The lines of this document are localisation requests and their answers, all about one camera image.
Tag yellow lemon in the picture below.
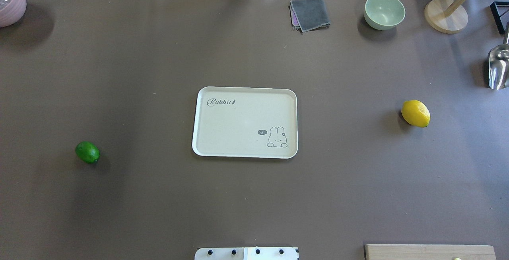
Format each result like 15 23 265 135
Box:
400 99 431 128

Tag green lime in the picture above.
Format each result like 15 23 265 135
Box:
75 141 100 164

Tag cream rabbit tray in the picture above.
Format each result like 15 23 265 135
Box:
192 86 298 159

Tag grey folded cloth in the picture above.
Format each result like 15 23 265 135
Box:
289 0 331 33

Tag mint green bowl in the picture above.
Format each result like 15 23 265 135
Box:
363 0 406 31

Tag wooden cutting board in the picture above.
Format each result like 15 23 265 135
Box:
364 244 497 260

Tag wooden mug stand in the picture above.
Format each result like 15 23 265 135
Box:
424 0 468 34

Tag pink ice bowl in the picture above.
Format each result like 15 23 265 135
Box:
0 0 27 28

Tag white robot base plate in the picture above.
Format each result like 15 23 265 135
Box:
194 246 299 260

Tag black frame stand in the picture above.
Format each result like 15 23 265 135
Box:
490 1 509 34

